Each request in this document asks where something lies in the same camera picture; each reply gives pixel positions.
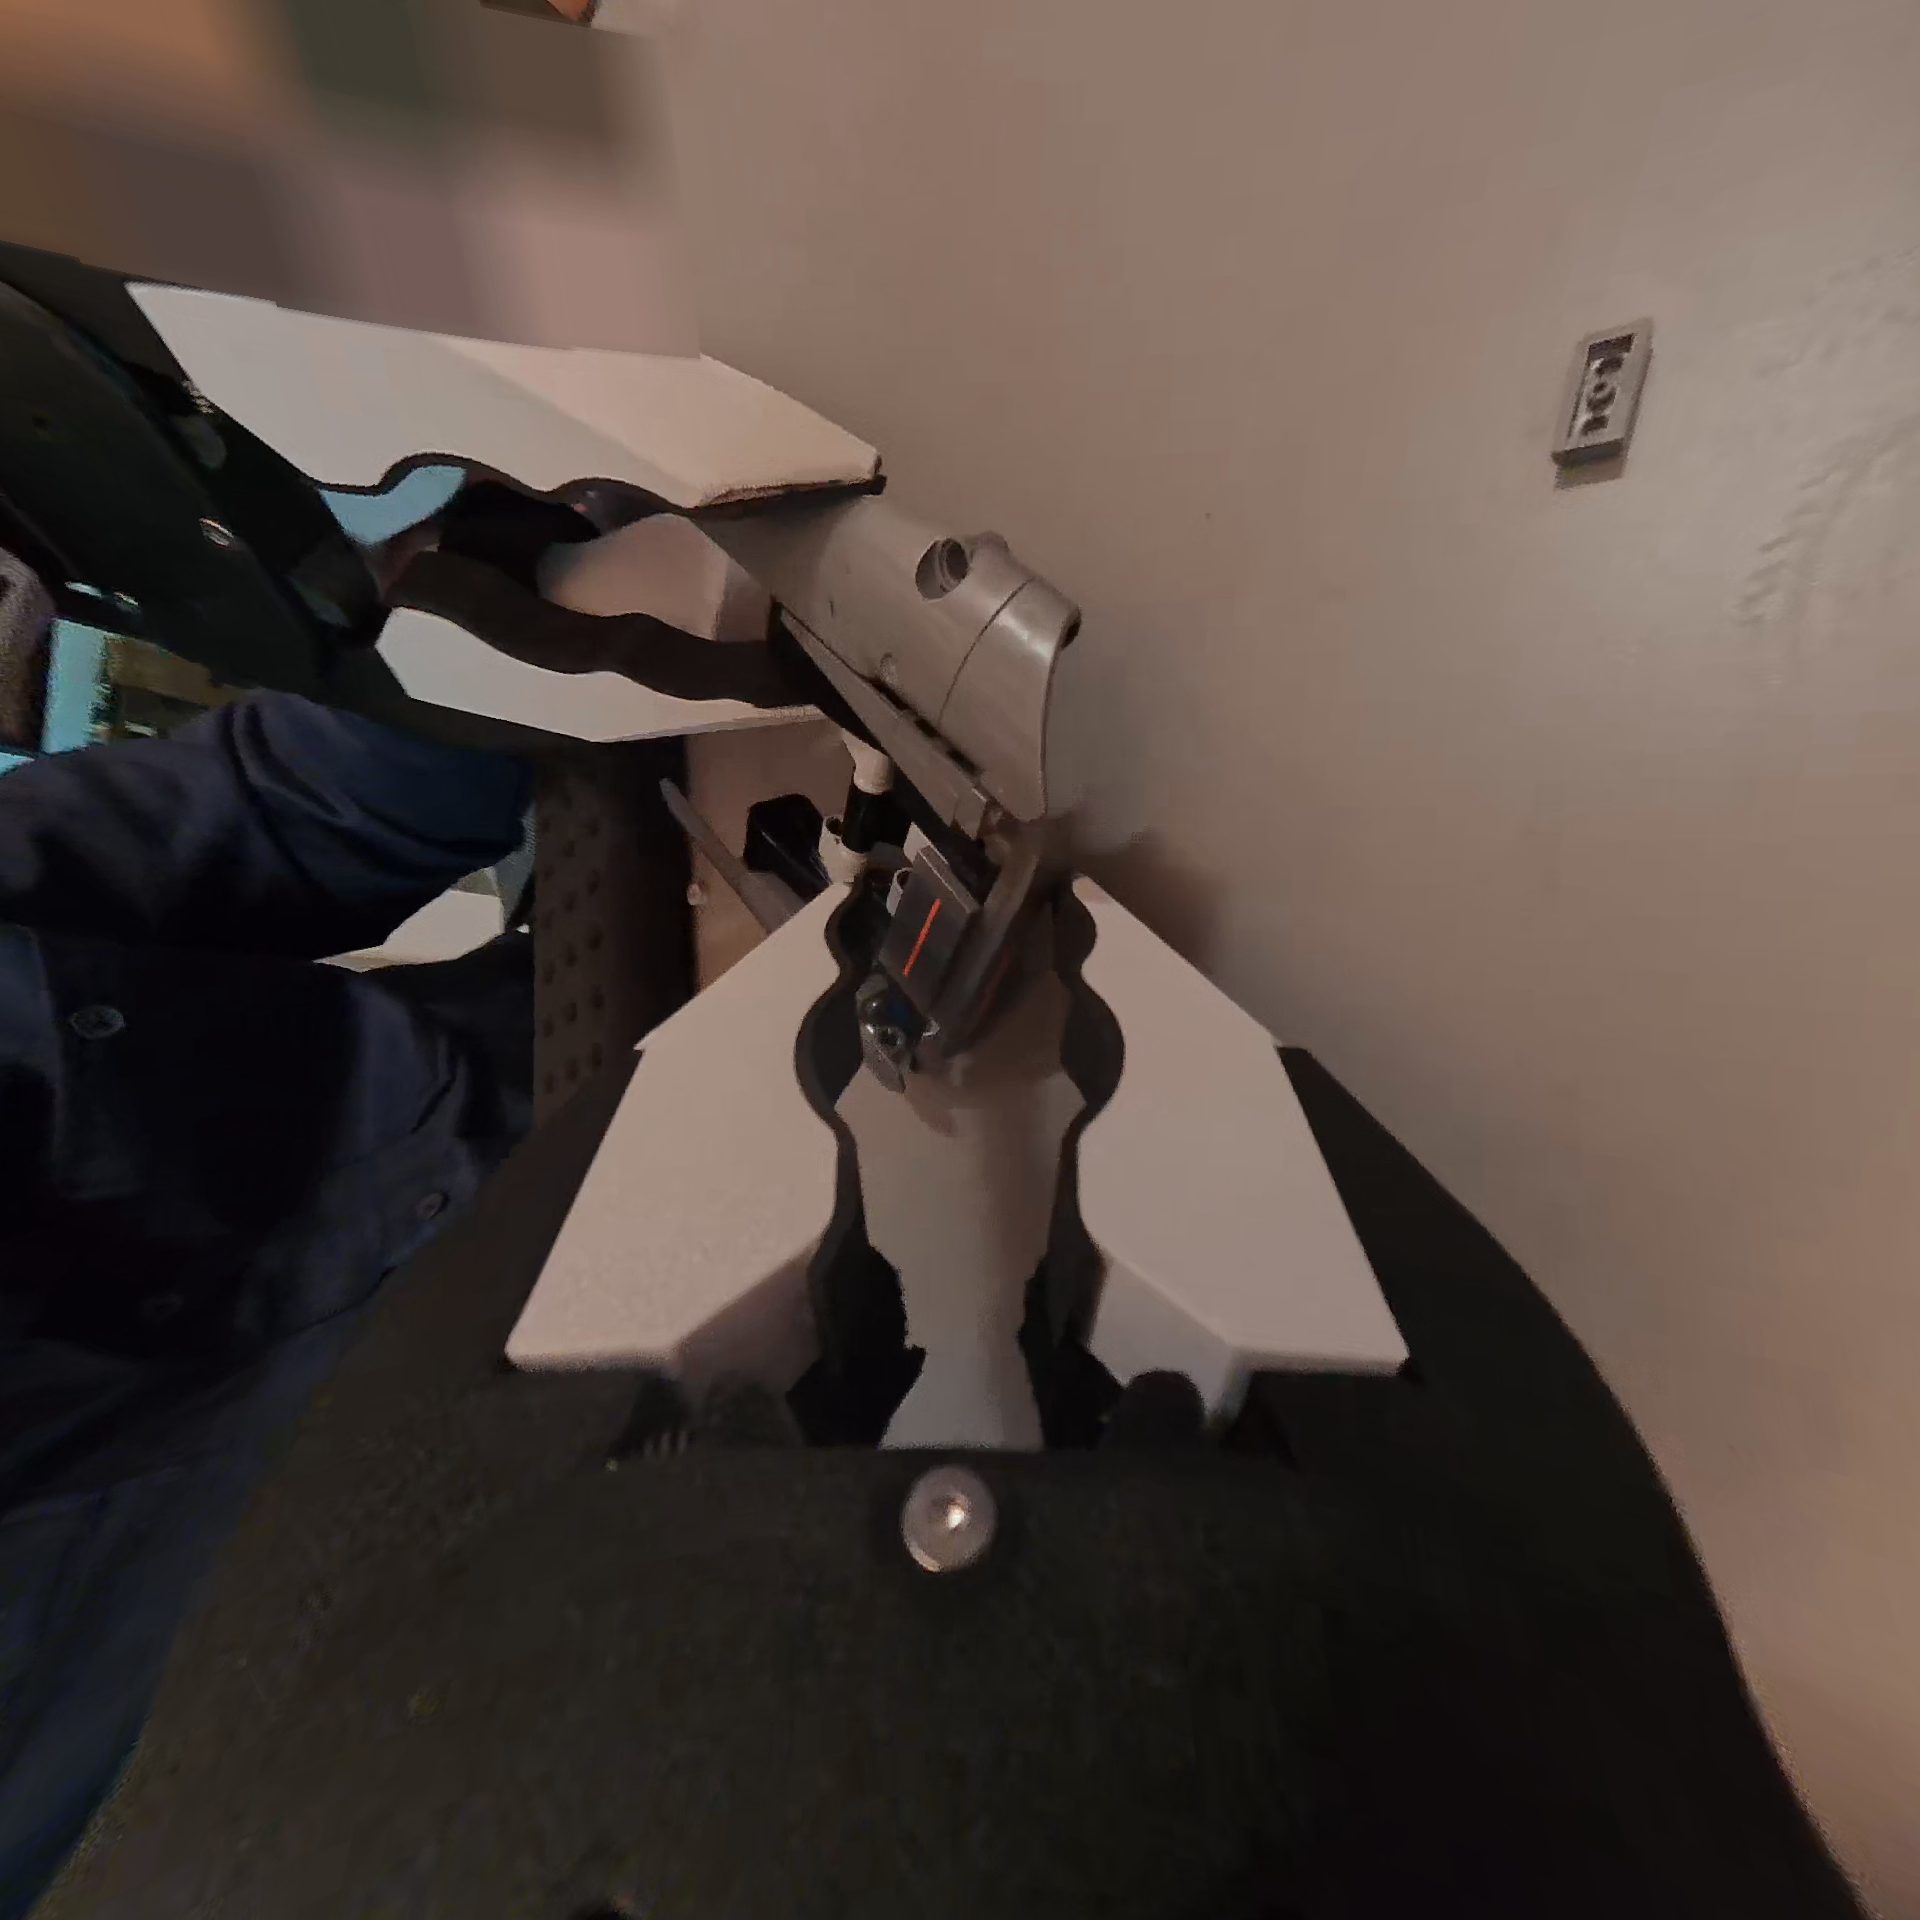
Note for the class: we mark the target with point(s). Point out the black perforated board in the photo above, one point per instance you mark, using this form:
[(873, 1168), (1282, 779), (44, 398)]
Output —
[(600, 931)]

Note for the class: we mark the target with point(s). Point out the grey lego door assembly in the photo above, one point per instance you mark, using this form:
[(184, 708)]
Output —
[(960, 616)]

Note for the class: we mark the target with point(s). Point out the small dark grey lego plate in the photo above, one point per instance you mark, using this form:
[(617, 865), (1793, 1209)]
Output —
[(1601, 398)]

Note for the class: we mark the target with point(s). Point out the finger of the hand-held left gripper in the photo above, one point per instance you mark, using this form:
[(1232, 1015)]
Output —
[(523, 404), (644, 563)]

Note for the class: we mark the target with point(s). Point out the person's dark blue clothing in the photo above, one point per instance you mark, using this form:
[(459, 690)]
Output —
[(148, 1201)]

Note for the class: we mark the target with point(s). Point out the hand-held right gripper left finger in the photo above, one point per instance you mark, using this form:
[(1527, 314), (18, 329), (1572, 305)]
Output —
[(675, 1185)]

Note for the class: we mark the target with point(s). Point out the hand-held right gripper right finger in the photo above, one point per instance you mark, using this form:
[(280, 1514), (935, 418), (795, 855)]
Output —
[(1230, 1201)]

